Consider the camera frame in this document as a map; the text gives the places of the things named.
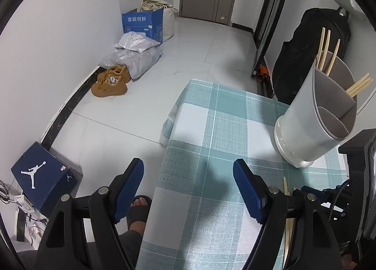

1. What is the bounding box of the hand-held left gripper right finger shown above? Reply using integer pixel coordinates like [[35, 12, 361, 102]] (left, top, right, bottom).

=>
[[233, 158, 343, 270]]

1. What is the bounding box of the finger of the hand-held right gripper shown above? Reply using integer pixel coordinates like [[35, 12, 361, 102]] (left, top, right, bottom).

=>
[[321, 200, 348, 215], [294, 185, 338, 200]]

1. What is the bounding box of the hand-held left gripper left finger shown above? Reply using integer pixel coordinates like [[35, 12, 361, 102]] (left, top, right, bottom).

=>
[[37, 158, 145, 270]]

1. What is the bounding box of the pile of chopsticks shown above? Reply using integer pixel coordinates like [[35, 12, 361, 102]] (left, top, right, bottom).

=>
[[282, 177, 295, 265]]

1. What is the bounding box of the white divided utensil holder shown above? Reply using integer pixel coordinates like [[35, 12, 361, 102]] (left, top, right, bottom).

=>
[[274, 49, 358, 169]]

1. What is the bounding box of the wooden chopstick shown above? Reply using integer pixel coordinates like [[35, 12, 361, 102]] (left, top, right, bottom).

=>
[[326, 39, 341, 76], [346, 73, 370, 94], [321, 29, 332, 72], [349, 77, 374, 97], [317, 27, 326, 69]]

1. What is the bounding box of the person's right hand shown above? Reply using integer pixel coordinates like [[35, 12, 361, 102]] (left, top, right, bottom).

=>
[[344, 254, 359, 270]]

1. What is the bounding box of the black slide sandal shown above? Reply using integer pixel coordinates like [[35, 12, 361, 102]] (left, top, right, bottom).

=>
[[126, 195, 153, 231]]

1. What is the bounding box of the teal checkered tablecloth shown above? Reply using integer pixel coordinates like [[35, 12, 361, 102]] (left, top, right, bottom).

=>
[[138, 79, 351, 270]]

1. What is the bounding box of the navy blue shoe box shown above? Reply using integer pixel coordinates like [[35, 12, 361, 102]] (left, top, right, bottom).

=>
[[11, 141, 78, 215]]

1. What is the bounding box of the tan suede shoe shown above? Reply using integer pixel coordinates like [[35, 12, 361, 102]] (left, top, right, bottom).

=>
[[97, 64, 131, 83], [91, 77, 129, 98]]

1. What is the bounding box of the orange and black tool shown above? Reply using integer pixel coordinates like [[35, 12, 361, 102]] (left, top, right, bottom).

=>
[[257, 66, 270, 83]]

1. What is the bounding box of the large grey plastic mailer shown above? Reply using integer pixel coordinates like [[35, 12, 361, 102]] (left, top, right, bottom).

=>
[[98, 47, 163, 80]]

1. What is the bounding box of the black backpack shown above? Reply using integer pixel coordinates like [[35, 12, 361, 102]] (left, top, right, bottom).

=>
[[272, 7, 352, 103]]

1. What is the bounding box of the small grey plastic mailer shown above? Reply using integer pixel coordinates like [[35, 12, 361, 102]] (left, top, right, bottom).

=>
[[115, 31, 162, 53]]

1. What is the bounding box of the blue cardboard box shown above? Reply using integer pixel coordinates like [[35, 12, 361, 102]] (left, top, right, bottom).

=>
[[122, 8, 164, 44]]

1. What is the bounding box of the beige canvas tote bag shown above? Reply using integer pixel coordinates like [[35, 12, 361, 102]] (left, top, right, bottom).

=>
[[140, 0, 179, 42]]

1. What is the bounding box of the black framed standing mirror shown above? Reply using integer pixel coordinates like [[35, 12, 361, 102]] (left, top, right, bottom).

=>
[[250, 0, 296, 80]]

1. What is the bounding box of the white power strip with cables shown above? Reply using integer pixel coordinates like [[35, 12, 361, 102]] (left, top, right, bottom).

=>
[[0, 180, 49, 245]]

